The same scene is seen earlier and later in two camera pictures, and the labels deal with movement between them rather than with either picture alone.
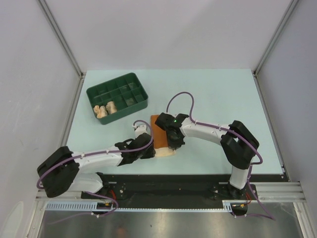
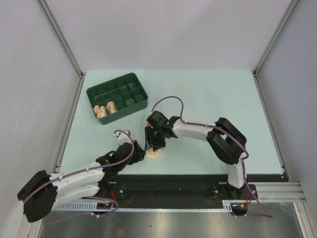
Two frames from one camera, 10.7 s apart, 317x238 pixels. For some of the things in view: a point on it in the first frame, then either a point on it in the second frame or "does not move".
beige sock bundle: [111, 107] does not move
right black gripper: [174, 145] → [150, 141]
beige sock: [101, 111] does not move
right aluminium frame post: [291, 5] does not move
